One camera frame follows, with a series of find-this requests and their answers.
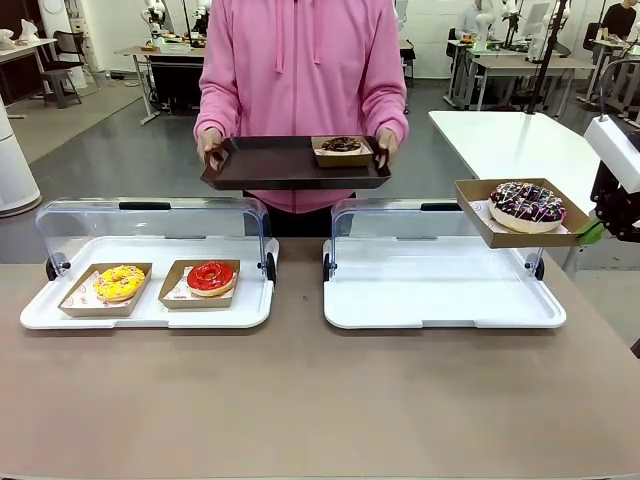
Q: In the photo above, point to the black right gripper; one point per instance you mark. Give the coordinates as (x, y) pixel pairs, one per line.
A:
(617, 210)

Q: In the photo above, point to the cardboard tray of drizzled donut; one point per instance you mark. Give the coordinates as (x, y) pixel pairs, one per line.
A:
(530, 241)

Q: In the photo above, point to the dark donut with white drizzle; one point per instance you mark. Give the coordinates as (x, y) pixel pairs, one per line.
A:
(525, 207)

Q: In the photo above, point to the chocolate sprinkled donut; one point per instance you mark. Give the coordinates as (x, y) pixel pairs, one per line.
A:
(341, 145)

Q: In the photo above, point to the dark brown serving tray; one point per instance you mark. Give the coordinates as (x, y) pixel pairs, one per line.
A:
(270, 167)

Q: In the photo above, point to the pink sleeved right forearm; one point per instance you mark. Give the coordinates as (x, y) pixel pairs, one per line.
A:
(212, 100)

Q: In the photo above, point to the pink sleeved left forearm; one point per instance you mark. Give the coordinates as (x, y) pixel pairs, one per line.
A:
(390, 100)

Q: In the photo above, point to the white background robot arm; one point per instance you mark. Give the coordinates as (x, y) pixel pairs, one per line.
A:
(484, 27)

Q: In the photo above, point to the seated background person black shirt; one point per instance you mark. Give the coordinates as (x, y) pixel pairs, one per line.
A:
(620, 20)

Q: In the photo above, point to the background person white shirt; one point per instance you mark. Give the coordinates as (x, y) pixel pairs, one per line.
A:
(470, 22)

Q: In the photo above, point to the person in pink hoodie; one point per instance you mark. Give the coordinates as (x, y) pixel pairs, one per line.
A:
(300, 65)

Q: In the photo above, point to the red glazed donut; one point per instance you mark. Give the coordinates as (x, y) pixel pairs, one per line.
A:
(212, 285)

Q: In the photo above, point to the red frosted donut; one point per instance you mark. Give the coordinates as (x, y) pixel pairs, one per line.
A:
(175, 302)

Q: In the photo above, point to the yellow sprinkled donut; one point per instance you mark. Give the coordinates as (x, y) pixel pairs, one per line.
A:
(107, 287)

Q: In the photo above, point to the yellow frosted donut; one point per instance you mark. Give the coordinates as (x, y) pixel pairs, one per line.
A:
(75, 309)

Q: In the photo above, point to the person's left hand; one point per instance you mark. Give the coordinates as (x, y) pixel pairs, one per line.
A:
(389, 139)

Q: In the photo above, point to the person's right hand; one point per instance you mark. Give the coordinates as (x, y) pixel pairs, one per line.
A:
(206, 142)

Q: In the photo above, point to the white printed paper liner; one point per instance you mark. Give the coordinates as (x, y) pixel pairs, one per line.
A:
(85, 295)
(481, 210)
(177, 292)

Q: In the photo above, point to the white side table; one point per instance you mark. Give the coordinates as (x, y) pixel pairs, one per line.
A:
(500, 145)

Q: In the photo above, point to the black tripod pole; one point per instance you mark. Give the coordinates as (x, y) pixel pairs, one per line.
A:
(545, 65)

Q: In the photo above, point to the white display tray base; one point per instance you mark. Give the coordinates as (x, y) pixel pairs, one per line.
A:
(425, 285)
(150, 317)

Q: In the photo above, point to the long grey background desk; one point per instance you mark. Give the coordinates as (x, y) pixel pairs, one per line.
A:
(525, 64)

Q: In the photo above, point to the grey background desk dark cabinet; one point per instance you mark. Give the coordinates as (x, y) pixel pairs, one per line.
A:
(135, 51)

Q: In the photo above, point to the black office chair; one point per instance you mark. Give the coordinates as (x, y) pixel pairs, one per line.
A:
(62, 75)

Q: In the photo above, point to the background desk with white figures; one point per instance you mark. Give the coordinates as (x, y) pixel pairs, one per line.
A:
(25, 47)

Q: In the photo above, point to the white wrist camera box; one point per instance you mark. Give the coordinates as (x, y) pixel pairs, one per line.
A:
(612, 150)

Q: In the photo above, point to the white cylindrical pedestal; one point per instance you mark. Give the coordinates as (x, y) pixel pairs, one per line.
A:
(15, 170)

